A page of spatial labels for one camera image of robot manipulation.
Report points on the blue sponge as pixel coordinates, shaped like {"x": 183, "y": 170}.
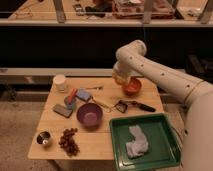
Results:
{"x": 83, "y": 95}

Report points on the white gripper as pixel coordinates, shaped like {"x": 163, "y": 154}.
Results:
{"x": 122, "y": 70}

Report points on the white cup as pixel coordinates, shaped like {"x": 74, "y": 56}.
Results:
{"x": 60, "y": 82}

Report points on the green plastic tray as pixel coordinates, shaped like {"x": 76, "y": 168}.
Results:
{"x": 164, "y": 150}

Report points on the yellow orange apple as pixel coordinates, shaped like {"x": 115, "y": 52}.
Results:
{"x": 121, "y": 81}

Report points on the small metal cup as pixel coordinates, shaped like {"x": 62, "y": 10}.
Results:
{"x": 44, "y": 139}

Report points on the metal fork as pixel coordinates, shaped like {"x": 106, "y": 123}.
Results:
{"x": 92, "y": 88}

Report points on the bunch of dark grapes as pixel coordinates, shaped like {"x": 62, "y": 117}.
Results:
{"x": 67, "y": 142}

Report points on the white crumpled cloth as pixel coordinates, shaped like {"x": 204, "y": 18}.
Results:
{"x": 139, "y": 145}

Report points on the purple bowl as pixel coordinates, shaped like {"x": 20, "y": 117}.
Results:
{"x": 89, "y": 115}

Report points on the grey sponge block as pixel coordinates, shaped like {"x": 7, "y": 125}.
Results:
{"x": 63, "y": 111}

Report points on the wooden table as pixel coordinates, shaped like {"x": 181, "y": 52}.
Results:
{"x": 94, "y": 144}

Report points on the red bowl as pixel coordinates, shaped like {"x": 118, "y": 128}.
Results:
{"x": 133, "y": 87}

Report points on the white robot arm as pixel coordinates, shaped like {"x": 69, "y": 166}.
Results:
{"x": 195, "y": 93}

